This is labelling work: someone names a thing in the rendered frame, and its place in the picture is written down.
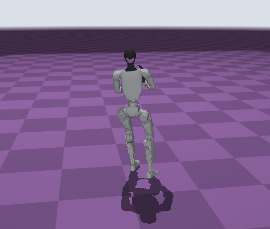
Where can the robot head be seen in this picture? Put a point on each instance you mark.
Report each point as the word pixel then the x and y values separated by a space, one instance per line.
pixel 130 54

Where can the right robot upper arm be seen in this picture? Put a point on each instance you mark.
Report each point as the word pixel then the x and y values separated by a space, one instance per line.
pixel 146 74

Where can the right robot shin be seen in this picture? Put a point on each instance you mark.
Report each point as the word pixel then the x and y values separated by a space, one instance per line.
pixel 149 152

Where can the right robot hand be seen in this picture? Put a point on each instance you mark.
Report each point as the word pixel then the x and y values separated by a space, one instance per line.
pixel 143 79

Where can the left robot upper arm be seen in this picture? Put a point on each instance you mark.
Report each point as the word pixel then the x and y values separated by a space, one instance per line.
pixel 116 81

